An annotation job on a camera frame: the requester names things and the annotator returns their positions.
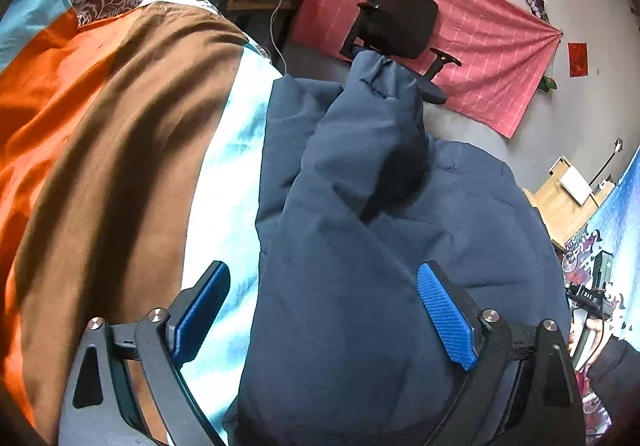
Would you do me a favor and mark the small wooden side table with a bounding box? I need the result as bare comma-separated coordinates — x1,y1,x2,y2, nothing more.
523,156,615,250

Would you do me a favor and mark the orange teal brown bedsheet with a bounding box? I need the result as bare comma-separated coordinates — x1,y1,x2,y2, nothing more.
1,0,260,445

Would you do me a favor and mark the blue patterned curtain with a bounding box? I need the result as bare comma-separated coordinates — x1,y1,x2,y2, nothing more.
561,154,639,445

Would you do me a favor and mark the person's right hand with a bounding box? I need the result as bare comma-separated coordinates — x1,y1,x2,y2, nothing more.
567,312,612,362

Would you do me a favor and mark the red paper wall decoration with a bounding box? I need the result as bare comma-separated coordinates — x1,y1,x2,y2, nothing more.
567,42,589,78

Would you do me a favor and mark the pink checked wall cloth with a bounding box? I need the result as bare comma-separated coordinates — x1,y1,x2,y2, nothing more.
293,0,562,137

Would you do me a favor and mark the dark navy puffer jacket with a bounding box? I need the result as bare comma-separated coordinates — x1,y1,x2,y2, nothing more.
224,50,570,445

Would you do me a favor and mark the black office chair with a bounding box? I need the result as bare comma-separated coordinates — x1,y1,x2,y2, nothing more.
340,0,462,105

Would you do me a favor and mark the white charging cable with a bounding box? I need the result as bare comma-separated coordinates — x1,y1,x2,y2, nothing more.
259,0,289,77

